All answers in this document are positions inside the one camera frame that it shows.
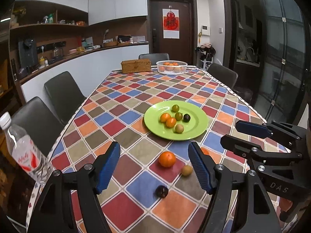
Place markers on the dark plum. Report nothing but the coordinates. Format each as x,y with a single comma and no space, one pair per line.
186,118
161,191

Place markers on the clear plastic water bottle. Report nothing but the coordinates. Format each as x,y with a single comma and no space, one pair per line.
23,150

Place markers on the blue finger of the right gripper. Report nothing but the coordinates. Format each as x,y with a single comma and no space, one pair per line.
283,133

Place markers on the green small fruit back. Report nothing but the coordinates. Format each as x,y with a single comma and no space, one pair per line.
175,108

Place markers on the glass sliding door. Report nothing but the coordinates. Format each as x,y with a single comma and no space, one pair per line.
280,92

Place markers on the orange tangerine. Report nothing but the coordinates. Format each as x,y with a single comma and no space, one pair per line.
167,159
164,117
205,151
170,122

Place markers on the green plate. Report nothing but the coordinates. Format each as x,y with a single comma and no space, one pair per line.
196,126

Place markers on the hand holding other gripper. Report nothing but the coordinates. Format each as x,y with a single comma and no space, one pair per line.
285,204

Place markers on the tan round fruit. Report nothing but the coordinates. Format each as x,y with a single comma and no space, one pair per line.
179,128
186,170

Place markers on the green small fruit front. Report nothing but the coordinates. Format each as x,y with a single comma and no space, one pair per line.
178,116

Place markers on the green small fruit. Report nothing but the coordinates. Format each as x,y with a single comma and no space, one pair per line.
175,108
178,116

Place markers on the black chair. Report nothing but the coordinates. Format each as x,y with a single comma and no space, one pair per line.
65,95
223,74
40,123

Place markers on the woven wicker box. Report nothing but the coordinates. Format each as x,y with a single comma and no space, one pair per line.
136,66

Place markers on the white wall intercom panel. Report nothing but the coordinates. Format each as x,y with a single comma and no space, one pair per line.
205,30

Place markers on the dark wooden door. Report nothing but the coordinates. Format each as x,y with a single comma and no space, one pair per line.
182,49

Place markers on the colourful checkered tablecloth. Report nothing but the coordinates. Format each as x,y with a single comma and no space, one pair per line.
115,112

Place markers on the white wire fruit basket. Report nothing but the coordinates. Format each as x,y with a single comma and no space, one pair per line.
171,67

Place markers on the white kitchen counter cabinet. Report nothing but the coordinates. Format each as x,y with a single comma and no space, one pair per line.
88,70

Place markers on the red and white door poster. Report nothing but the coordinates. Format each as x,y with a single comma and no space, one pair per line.
171,24

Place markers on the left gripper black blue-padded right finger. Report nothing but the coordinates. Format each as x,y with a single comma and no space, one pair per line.
254,210

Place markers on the black chair right side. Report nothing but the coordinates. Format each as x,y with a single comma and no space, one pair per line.
223,74

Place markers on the black chair near left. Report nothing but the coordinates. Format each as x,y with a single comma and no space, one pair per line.
40,123

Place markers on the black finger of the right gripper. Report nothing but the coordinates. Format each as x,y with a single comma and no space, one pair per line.
249,150

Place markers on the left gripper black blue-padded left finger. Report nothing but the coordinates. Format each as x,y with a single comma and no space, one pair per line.
54,209

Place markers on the black chair table end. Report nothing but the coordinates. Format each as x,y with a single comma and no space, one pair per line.
155,57

